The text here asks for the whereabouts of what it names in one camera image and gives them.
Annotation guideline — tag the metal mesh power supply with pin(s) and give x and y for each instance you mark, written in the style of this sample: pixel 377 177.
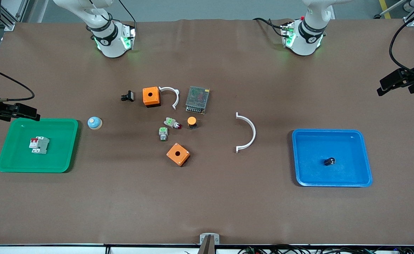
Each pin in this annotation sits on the metal mesh power supply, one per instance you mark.
pixel 197 98

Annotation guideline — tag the small white curved clamp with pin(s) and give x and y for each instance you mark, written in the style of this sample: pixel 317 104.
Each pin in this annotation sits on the small white curved clamp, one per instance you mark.
pixel 168 88

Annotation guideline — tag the green plastic tray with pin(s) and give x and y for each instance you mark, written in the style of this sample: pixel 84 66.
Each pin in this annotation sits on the green plastic tray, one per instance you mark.
pixel 16 160

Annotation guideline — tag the green grey switch module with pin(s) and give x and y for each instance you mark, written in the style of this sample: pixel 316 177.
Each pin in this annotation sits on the green grey switch module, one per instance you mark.
pixel 163 133

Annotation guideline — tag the blue dome buzzer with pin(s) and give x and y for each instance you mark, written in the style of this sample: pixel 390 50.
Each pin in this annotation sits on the blue dome buzzer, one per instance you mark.
pixel 95 122

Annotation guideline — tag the small black capacitor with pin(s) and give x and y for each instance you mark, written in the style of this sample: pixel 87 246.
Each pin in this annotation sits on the small black capacitor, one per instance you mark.
pixel 329 161

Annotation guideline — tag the white red circuit breaker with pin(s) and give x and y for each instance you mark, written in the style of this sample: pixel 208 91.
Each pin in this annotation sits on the white red circuit breaker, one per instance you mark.
pixel 41 145

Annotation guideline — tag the orange button box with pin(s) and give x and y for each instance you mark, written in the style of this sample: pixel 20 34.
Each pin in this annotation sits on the orange button box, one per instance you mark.
pixel 154 98
pixel 173 155

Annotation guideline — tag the dark camera mount pole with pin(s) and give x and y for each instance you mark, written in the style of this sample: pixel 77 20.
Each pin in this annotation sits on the dark camera mount pole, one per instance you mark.
pixel 207 248

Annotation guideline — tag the blue plastic tray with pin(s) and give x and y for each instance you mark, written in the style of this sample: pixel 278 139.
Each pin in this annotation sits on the blue plastic tray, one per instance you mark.
pixel 348 144

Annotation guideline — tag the red tip indicator lamp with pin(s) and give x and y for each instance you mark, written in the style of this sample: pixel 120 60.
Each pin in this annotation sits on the red tip indicator lamp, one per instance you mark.
pixel 171 122

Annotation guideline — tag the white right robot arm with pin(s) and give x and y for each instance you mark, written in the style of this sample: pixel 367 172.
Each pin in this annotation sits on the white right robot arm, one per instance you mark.
pixel 110 38

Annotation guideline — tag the large white curved clamp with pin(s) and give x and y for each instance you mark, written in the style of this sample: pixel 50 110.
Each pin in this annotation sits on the large white curved clamp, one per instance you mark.
pixel 254 133

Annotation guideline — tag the small black clip part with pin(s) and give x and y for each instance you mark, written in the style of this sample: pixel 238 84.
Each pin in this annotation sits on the small black clip part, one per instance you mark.
pixel 129 96

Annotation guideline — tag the orange cap push button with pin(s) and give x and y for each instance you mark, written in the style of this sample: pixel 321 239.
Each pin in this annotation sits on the orange cap push button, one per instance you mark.
pixel 192 121

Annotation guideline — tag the grey metal bracket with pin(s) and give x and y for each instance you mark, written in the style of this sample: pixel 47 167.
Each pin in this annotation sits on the grey metal bracket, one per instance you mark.
pixel 216 240

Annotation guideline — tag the brown table mat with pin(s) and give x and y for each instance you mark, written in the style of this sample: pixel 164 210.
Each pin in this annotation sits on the brown table mat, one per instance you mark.
pixel 207 197

